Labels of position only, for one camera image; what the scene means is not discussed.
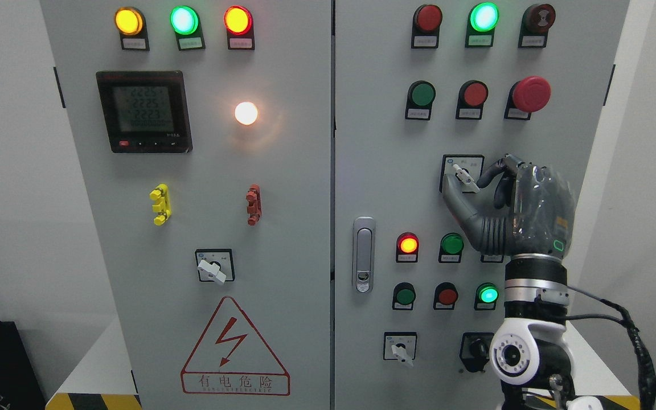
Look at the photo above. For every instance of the gray robotic hand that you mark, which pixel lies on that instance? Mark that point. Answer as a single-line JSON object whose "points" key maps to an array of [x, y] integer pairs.
{"points": [[541, 210]]}

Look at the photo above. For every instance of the green indicator middle row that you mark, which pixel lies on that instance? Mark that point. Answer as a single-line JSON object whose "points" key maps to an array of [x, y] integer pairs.
{"points": [[451, 248]]}

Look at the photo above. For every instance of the lit green button lower row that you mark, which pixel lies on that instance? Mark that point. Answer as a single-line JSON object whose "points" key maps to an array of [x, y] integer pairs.
{"points": [[486, 297]]}

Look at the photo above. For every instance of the red emergency stop button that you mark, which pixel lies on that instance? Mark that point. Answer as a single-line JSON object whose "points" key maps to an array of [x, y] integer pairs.
{"points": [[526, 97]]}

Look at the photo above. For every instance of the red push button lower row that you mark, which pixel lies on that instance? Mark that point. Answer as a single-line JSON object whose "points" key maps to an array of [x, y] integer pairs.
{"points": [[445, 296]]}

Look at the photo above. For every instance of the red push button row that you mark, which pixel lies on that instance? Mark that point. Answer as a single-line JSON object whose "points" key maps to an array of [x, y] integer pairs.
{"points": [[471, 98], [445, 296]]}

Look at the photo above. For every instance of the lit red indicator middle row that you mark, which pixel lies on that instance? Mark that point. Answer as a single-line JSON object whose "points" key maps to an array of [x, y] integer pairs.
{"points": [[407, 246]]}

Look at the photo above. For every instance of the red push button upper row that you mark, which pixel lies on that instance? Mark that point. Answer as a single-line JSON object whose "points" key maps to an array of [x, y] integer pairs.
{"points": [[471, 98]]}

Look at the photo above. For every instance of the green push button lower row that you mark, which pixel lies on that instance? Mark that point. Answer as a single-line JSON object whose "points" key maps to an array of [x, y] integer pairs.
{"points": [[404, 295]]}

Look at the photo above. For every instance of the green push button row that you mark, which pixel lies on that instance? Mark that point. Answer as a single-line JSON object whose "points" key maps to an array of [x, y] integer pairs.
{"points": [[404, 295], [421, 95]]}

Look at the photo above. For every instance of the green push button upper row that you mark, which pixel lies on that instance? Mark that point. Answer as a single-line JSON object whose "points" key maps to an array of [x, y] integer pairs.
{"points": [[421, 95]]}

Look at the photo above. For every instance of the dark red buzzer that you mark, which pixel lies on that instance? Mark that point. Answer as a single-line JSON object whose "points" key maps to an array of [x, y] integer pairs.
{"points": [[535, 25]]}

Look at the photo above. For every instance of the green indicator light top right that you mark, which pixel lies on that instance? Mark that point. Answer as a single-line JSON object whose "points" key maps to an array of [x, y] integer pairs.
{"points": [[481, 23]]}

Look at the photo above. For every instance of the green indicator light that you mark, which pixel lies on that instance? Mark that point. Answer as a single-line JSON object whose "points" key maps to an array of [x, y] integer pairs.
{"points": [[481, 23], [186, 24]]}

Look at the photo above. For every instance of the red indicator light top right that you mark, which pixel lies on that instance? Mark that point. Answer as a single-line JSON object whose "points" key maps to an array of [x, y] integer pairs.
{"points": [[426, 24]]}

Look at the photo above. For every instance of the red indicator light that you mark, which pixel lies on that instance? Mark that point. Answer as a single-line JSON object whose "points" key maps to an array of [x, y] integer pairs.
{"points": [[239, 25], [426, 24]]}

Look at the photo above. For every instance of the red terminal connector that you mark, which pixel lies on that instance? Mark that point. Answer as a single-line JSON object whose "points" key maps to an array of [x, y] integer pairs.
{"points": [[254, 204]]}

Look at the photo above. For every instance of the gray electrical control cabinet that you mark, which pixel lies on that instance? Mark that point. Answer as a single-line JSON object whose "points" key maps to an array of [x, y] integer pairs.
{"points": [[331, 144]]}

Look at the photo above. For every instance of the white lit indicator lamp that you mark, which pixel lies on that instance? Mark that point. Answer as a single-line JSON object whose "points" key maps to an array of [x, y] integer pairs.
{"points": [[246, 113]]}

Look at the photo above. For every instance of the red electrical hazard warning sticker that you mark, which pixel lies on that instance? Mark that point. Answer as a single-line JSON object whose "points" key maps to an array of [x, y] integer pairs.
{"points": [[231, 357]]}

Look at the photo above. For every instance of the red indicator light top left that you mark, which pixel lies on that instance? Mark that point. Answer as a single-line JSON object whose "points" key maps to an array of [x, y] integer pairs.
{"points": [[239, 25]]}

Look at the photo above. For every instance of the yellow terminal connector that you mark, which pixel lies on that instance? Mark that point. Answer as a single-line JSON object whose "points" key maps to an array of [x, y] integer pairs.
{"points": [[161, 204]]}

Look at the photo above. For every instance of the green indicator light top left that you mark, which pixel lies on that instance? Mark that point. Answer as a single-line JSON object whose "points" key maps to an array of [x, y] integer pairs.
{"points": [[186, 24]]}

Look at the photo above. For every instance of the black digital power meter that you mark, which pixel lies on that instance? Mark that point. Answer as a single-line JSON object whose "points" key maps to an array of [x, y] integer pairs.
{"points": [[145, 112]]}

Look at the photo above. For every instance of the yellow indicator light top left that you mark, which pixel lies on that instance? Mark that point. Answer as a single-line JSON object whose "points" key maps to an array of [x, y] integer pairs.
{"points": [[131, 25]]}

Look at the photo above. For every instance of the black key selector switch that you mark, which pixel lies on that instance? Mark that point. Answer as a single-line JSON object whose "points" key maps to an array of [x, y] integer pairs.
{"points": [[474, 351]]}

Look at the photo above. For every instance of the silver cabinet door handle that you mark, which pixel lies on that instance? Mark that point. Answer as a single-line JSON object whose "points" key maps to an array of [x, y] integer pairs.
{"points": [[363, 254]]}

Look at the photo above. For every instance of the left door gray selector switch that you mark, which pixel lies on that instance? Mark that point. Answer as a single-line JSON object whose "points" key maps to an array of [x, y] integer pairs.
{"points": [[215, 265]]}

